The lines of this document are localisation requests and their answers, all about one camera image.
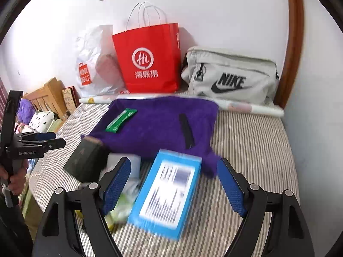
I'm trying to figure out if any purple plush toy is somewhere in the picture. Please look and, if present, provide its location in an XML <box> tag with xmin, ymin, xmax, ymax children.
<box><xmin>16</xmin><ymin>99</ymin><xmax>36</xmax><ymax>125</ymax></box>

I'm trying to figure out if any white dotted pillow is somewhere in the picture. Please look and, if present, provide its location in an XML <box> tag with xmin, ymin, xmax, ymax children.
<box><xmin>28</xmin><ymin>111</ymin><xmax>56</xmax><ymax>133</ymax></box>

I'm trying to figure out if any dark green box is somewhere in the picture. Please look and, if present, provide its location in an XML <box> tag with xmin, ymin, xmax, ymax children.
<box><xmin>63</xmin><ymin>136</ymin><xmax>109</xmax><ymax>183</ymax></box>

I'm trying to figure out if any red paper bag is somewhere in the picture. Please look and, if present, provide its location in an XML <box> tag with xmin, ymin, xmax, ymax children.
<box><xmin>112</xmin><ymin>1</ymin><xmax>181</xmax><ymax>94</ymax></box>

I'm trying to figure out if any wooden headboard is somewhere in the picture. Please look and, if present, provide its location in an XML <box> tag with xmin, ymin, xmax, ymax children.
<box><xmin>23</xmin><ymin>77</ymin><xmax>68</xmax><ymax>120</ymax></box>

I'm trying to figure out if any white plastic bag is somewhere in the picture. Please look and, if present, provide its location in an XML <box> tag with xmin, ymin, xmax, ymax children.
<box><xmin>75</xmin><ymin>24</ymin><xmax>127</xmax><ymax>98</ymax></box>

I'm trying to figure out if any patterned box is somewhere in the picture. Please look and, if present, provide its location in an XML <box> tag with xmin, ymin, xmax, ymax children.
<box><xmin>61</xmin><ymin>86</ymin><xmax>81</xmax><ymax>117</ymax></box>

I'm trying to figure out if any blue tissue pack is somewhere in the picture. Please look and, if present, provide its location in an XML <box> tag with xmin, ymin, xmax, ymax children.
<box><xmin>128</xmin><ymin>148</ymin><xmax>202</xmax><ymax>241</ymax></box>

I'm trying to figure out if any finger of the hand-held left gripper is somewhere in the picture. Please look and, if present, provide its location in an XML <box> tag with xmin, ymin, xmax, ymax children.
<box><xmin>20</xmin><ymin>138</ymin><xmax>66</xmax><ymax>152</ymax></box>
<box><xmin>17</xmin><ymin>132</ymin><xmax>57</xmax><ymax>142</ymax></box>

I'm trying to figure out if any purple plush towel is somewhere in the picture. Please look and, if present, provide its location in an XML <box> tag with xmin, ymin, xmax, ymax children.
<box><xmin>80</xmin><ymin>96</ymin><xmax>223</xmax><ymax>179</ymax></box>

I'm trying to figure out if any green packet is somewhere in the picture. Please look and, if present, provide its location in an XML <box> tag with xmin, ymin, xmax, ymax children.
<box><xmin>105</xmin><ymin>108</ymin><xmax>138</xmax><ymax>134</ymax></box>

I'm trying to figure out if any red striped cloth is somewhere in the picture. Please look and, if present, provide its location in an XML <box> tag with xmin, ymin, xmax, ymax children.
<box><xmin>0</xmin><ymin>77</ymin><xmax>9</xmax><ymax>111</ymax></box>

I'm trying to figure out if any brown wooden frame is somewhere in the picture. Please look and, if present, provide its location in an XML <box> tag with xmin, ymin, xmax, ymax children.
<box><xmin>273</xmin><ymin>0</ymin><xmax>305</xmax><ymax>108</ymax></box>

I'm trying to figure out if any green tissue pack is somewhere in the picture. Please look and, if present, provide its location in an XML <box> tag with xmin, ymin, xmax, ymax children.
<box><xmin>104</xmin><ymin>179</ymin><xmax>143</xmax><ymax>226</ymax></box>

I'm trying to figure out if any person's left forearm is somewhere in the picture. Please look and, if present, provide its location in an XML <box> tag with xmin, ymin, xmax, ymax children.
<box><xmin>0</xmin><ymin>190</ymin><xmax>35</xmax><ymax>257</ymax></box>

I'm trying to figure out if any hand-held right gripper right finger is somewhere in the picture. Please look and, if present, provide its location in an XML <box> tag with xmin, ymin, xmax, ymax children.
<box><xmin>216</xmin><ymin>157</ymin><xmax>314</xmax><ymax>257</ymax></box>

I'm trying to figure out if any white foam block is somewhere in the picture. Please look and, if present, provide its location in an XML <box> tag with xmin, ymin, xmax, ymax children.
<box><xmin>107</xmin><ymin>152</ymin><xmax>141</xmax><ymax>179</ymax></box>

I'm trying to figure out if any grey fabric bag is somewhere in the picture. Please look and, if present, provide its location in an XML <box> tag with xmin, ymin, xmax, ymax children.
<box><xmin>181</xmin><ymin>46</ymin><xmax>281</xmax><ymax>105</ymax></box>

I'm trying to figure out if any black comb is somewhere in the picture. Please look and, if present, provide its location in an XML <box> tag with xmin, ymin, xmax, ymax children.
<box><xmin>178</xmin><ymin>114</ymin><xmax>196</xmax><ymax>150</ymax></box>

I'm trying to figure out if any white printed paper roll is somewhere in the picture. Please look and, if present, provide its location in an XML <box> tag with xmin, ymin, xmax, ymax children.
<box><xmin>79</xmin><ymin>93</ymin><xmax>285</xmax><ymax>118</ymax></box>

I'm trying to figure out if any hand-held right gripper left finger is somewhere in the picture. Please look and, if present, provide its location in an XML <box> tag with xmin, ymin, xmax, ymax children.
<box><xmin>32</xmin><ymin>157</ymin><xmax>132</xmax><ymax>257</ymax></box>

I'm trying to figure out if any person's left hand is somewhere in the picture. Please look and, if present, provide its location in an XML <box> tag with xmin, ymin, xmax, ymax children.
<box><xmin>0</xmin><ymin>160</ymin><xmax>28</xmax><ymax>196</ymax></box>

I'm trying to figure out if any striped bed mattress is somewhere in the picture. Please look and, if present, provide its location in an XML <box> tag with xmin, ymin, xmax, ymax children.
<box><xmin>28</xmin><ymin>91</ymin><xmax>300</xmax><ymax>257</ymax></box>

